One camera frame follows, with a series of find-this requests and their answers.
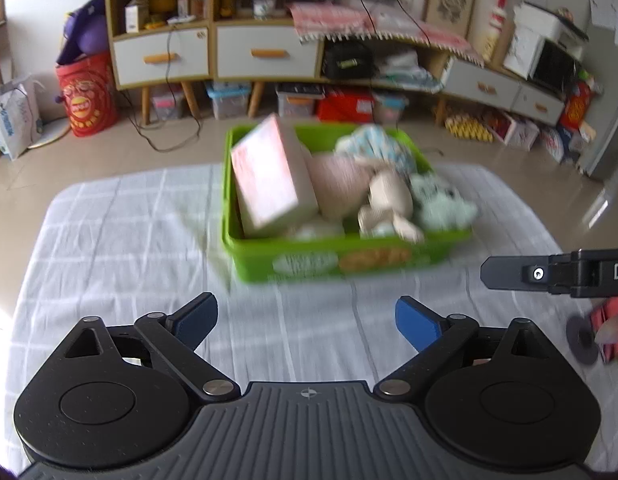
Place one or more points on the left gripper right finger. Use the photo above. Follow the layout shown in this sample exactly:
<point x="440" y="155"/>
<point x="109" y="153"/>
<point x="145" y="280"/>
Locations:
<point x="439" y="343"/>

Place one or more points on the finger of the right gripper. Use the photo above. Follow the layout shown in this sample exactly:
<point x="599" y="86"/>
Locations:
<point x="521" y="274"/>

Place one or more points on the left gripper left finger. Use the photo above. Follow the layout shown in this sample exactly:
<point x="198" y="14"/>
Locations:
<point x="172" y="340"/>

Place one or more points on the white checkered tablecloth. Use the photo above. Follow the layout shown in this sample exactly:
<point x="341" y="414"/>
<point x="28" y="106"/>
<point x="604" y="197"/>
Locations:
<point x="122" y="247"/>

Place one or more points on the white red toy box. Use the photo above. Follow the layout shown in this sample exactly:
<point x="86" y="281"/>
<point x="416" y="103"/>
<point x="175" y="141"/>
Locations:
<point x="513" y="131"/>

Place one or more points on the beige plush animal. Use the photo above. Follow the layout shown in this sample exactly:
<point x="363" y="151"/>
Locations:
<point x="389" y="208"/>

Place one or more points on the green plastic bin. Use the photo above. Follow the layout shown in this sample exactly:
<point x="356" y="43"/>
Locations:
<point x="259" y="260"/>

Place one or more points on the yellow egg carton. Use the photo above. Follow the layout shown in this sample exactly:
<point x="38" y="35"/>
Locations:
<point x="467" y="127"/>

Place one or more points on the pink white sponge block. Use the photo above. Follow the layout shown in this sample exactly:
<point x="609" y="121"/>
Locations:
<point x="272" y="180"/>

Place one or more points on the pink fuzzy plush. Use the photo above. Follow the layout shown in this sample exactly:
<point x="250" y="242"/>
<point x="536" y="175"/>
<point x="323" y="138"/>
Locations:
<point x="340" y="184"/>

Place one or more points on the blue patterned cloth bundle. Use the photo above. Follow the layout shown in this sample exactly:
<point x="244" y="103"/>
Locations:
<point x="372" y="142"/>

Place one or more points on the pink lid storage box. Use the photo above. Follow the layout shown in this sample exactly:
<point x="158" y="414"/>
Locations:
<point x="167" y="102"/>

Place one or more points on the red cardboard box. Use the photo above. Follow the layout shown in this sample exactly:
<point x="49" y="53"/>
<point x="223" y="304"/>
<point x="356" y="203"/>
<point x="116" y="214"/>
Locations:
<point x="346" y="105"/>

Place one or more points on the blue lid storage box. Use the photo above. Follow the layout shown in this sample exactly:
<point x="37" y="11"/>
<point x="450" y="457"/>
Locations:
<point x="229" y="99"/>

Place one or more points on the white printer box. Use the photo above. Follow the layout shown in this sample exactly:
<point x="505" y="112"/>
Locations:
<point x="549" y="25"/>

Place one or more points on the black lid storage box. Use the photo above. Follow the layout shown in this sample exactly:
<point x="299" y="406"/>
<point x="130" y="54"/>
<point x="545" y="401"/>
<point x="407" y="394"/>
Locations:
<point x="298" y="99"/>

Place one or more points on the red cartoon bucket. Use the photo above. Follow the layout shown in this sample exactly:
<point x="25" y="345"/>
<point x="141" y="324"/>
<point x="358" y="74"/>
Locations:
<point x="87" y="89"/>

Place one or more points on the white paper shopping bag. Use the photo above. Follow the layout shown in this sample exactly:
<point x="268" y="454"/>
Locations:
<point x="20" y="121"/>

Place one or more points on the long wooden tv console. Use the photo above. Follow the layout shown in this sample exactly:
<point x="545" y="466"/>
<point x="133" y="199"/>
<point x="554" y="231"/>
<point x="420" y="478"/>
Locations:
<point x="495" y="87"/>

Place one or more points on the black bag on shelf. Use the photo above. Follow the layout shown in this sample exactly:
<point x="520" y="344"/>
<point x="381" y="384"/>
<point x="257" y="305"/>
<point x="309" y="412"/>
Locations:
<point x="347" y="60"/>

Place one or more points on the framed cartoon drawing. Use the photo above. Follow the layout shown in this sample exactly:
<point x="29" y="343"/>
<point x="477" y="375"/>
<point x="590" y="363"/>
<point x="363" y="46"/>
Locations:
<point x="452" y="15"/>

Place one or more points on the wooden shelf cabinet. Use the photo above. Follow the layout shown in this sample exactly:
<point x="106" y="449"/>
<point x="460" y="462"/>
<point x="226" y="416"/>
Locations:
<point x="208" y="48"/>

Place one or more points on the purple plush toy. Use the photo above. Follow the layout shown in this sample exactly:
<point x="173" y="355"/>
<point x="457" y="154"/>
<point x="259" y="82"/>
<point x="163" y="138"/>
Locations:
<point x="85" y="33"/>

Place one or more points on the pink table runner cloth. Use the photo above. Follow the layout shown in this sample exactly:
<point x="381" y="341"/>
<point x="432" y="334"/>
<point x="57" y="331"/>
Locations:
<point x="325" y="21"/>

